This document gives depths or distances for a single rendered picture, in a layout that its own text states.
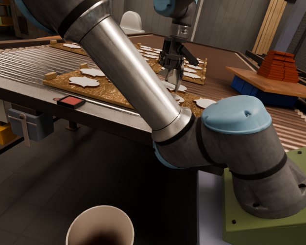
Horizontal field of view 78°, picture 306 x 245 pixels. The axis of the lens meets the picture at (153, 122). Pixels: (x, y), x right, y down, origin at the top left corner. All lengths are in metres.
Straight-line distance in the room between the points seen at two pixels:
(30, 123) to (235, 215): 0.80
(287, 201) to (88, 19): 0.48
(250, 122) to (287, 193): 0.16
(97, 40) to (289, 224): 0.48
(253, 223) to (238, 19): 6.23
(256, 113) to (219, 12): 6.12
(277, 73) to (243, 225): 1.27
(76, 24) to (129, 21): 5.48
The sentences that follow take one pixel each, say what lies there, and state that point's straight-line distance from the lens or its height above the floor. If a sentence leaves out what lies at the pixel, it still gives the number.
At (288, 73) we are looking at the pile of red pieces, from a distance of 1.67.
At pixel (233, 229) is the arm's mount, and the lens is 0.49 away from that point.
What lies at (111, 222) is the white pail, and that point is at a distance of 1.20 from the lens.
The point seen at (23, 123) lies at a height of 0.79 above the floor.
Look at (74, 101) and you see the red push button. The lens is 0.81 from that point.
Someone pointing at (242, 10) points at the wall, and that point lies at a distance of 6.54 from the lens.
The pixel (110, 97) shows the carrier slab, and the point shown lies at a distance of 0.84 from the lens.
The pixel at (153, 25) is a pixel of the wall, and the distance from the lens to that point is 6.54.
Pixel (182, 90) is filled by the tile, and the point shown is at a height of 1.02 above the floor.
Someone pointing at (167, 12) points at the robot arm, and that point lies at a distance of 0.68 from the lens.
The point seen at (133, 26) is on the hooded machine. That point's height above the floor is 0.94.
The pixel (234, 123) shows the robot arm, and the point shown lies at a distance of 0.37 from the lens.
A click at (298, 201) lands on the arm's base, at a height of 1.02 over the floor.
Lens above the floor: 1.27
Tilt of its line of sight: 28 degrees down
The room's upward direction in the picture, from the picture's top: 12 degrees clockwise
